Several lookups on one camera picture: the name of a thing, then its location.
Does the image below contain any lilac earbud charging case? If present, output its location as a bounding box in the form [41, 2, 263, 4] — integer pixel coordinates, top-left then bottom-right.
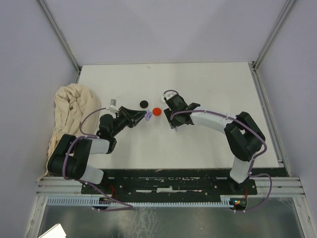
[145, 110, 153, 121]

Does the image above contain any cream crumpled cloth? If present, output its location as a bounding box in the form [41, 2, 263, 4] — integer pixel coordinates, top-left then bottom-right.
[35, 83, 103, 183]

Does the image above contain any slotted cable duct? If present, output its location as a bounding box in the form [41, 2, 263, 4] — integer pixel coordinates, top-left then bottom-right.
[46, 196, 233, 208]

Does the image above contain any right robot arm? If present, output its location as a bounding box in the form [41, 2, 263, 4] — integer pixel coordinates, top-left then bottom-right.
[163, 90, 267, 194]

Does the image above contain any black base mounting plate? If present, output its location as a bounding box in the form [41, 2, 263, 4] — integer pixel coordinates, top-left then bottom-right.
[96, 169, 258, 195]

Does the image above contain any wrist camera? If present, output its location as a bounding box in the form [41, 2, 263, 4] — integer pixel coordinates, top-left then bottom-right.
[109, 99, 119, 113]
[162, 91, 178, 101]

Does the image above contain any orange earbud charging case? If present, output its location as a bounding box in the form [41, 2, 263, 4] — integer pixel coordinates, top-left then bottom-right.
[152, 107, 162, 117]

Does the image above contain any black earbud charging case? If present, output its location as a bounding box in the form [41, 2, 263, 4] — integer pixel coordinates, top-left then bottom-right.
[139, 100, 149, 109]

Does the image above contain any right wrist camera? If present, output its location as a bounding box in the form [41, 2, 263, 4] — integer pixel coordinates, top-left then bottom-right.
[162, 91, 178, 101]

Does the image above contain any white paper sheet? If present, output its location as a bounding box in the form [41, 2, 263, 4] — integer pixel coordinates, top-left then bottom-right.
[39, 224, 67, 238]

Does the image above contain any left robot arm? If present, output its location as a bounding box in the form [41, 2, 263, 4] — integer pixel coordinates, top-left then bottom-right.
[48, 107, 148, 193]

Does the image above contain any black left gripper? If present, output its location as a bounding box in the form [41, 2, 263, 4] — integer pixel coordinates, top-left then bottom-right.
[110, 106, 147, 137]

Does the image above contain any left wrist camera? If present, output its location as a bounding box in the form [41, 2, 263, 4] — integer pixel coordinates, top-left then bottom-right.
[109, 99, 119, 113]

